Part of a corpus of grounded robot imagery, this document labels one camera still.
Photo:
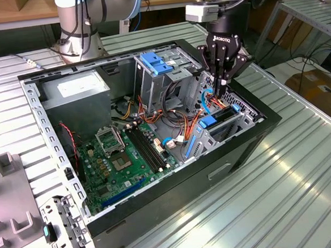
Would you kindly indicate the grey power supply unit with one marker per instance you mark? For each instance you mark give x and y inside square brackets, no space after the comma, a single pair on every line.
[76,107]

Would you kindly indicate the black RAM slot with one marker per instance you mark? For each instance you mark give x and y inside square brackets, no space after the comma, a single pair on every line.
[145,148]
[141,148]
[154,147]
[149,147]

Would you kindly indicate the black latch with blue tab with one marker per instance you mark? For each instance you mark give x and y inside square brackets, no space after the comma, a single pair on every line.
[51,234]

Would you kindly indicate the metal rear slot bracket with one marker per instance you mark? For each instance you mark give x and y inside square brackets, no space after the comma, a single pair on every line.
[71,221]

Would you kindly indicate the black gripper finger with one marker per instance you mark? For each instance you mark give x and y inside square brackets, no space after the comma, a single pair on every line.
[207,58]
[240,63]

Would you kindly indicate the CPU socket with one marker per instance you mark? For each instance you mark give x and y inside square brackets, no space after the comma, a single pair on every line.
[122,161]

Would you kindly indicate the empty blue drive carrier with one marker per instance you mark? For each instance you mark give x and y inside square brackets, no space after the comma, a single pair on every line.
[152,61]

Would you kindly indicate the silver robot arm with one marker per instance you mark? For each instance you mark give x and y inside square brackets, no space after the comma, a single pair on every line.
[120,2]

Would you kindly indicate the grey parts rack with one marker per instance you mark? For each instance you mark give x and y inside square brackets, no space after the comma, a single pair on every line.
[14,191]

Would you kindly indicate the green motherboard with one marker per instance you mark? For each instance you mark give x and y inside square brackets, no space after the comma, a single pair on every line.
[118,184]

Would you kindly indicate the wooden desk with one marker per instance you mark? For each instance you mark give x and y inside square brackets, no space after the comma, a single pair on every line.
[4,13]

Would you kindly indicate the black case fan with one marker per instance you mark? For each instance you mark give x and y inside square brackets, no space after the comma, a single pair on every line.
[67,148]

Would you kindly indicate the metal disk bay cage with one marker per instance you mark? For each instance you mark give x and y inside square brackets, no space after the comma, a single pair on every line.
[202,144]

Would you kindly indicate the metal slat side table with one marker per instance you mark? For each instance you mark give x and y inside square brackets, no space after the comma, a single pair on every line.
[311,11]

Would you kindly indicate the large brown cardboard box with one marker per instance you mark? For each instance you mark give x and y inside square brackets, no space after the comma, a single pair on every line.
[316,90]

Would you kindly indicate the black PC case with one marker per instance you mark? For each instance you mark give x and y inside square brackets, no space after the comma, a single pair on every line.
[160,209]

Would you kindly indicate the blue expansion slot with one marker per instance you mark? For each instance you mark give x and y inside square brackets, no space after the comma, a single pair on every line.
[122,193]

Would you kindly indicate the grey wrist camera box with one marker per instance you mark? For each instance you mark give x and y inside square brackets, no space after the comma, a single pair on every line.
[200,12]

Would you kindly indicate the tall metal drive cage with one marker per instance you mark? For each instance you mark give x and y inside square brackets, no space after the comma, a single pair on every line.
[148,88]

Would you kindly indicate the small brown cardboard box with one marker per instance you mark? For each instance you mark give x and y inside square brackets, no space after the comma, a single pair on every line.
[32,2]

